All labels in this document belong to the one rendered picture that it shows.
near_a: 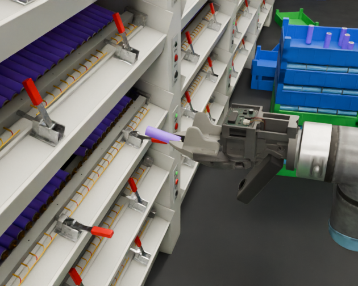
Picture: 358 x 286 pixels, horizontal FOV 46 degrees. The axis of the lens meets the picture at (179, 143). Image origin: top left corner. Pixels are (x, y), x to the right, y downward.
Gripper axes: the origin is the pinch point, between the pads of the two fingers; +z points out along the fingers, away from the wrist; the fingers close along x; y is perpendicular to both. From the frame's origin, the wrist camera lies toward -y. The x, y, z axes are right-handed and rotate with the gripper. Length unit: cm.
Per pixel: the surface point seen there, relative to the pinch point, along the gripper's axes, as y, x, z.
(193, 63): -9, -52, 13
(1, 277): -5.1, 30.1, 16.5
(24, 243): -5.0, 24.0, 16.9
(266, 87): -62, -143, 4
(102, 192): -8.9, 6.5, 13.5
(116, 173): -9.0, 0.8, 13.3
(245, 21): -28, -143, 16
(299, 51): -13, -76, -15
